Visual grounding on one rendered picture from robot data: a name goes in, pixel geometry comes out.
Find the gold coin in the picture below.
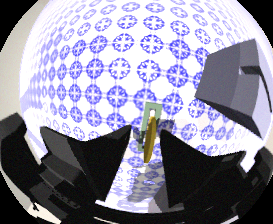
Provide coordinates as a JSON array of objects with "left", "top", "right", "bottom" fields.
[{"left": 144, "top": 116, "right": 156, "bottom": 164}]

